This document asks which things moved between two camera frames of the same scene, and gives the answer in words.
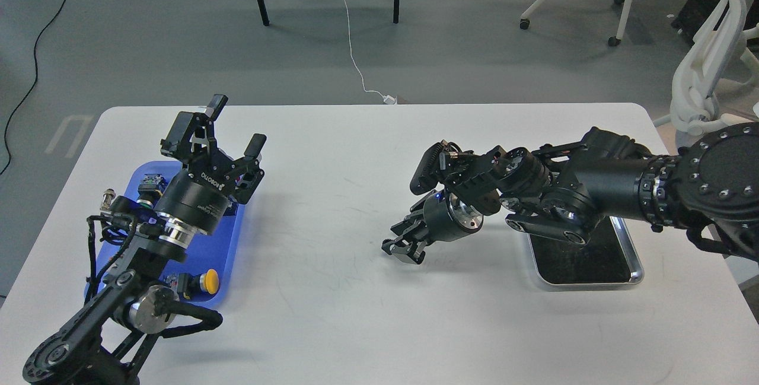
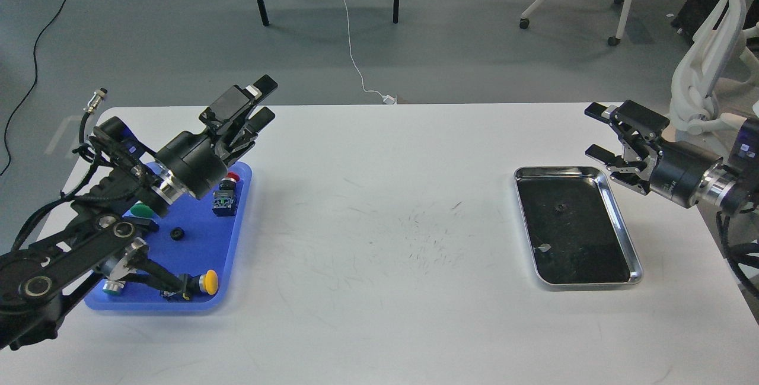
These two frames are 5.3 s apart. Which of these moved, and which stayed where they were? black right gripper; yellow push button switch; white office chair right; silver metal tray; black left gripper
Moved: black right gripper; black left gripper
Stayed: white office chair right; yellow push button switch; silver metal tray
